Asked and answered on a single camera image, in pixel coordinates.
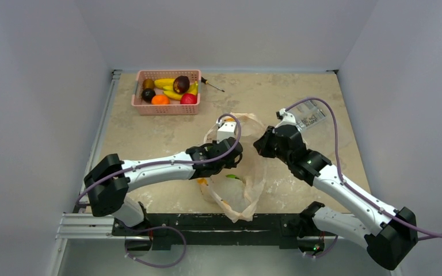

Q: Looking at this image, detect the green fake mango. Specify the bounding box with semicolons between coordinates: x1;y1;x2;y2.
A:
226;174;241;181

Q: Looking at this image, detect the translucent plastic bag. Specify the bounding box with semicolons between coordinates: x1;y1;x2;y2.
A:
196;113;267;223

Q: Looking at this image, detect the dark maroon fake fruit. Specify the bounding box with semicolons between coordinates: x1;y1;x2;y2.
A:
173;75;190;94

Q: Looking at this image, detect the yellow fake banana bunch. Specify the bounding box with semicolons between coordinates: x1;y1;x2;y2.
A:
162;81;198;101

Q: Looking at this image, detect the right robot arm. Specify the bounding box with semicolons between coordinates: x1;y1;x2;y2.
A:
253;125;418;270

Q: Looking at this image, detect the red fake apple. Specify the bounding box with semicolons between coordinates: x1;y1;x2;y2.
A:
180;93;197;105

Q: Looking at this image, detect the orange fake fruit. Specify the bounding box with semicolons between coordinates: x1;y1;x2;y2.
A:
151;94;170;105

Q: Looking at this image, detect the yellow fake mango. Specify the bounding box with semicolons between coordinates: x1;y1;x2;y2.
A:
154;78;175;90

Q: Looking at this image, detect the dark purple fake fruit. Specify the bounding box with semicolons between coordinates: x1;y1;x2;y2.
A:
140;88;157;103

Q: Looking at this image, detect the brown fake kiwi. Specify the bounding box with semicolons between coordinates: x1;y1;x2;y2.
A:
142;79;155;90

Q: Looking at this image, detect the clear plastic screw box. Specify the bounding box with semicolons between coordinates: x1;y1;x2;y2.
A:
292;100;326;131

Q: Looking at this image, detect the pink plastic basket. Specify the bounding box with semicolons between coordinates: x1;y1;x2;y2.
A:
131;69;201;116

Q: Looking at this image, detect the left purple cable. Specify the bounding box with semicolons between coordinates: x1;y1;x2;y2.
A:
75;113;243;268

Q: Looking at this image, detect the purple cable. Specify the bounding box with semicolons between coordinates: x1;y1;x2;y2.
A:
284;97;442;260
75;113;243;268

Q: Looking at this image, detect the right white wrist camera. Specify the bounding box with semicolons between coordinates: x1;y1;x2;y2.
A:
275;108;297;128

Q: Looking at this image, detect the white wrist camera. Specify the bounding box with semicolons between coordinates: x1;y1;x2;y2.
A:
215;116;239;144
275;108;297;128

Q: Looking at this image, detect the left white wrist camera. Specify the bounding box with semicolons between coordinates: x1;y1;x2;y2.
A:
215;116;239;144

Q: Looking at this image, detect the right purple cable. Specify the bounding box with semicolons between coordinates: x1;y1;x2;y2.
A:
284;97;442;260

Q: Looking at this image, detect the black handled screwdriver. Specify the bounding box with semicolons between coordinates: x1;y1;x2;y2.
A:
201;77;225;93

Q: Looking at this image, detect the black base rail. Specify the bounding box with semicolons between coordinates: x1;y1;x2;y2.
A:
112;213;334;254

